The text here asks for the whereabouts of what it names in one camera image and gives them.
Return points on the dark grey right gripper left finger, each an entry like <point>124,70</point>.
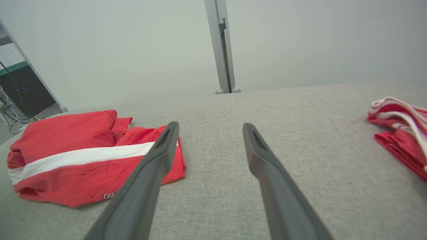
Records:
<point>133,200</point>

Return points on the light grey slanted frame post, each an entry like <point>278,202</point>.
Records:
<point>63,108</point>

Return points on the grey partition post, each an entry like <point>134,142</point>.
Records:
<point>222,50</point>

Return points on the red shorts with white band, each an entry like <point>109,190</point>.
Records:
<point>66,173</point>

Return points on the red shirt with white sleeves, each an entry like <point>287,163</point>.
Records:
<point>403,143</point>

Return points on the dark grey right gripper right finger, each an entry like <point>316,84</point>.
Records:
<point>283,200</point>

